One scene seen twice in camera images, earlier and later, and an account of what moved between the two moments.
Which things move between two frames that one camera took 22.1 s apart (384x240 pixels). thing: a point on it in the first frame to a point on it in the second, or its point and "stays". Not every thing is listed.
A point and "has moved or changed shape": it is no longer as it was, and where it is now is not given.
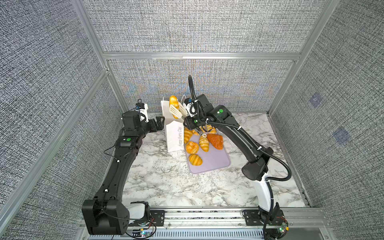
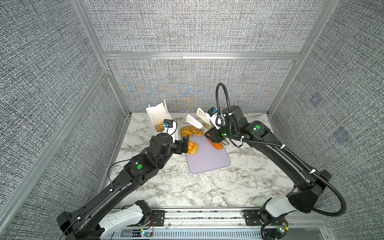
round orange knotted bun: x=192 y=147 stays
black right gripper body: x=195 y=121 to x=219 y=135
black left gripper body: x=151 y=127 to x=179 y=149
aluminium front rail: x=223 y=223 stays
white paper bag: x=175 y=128 has moved or changed shape
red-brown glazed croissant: x=217 y=140 stays
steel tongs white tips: x=178 y=110 has moved or changed shape
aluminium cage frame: x=155 y=56 stays
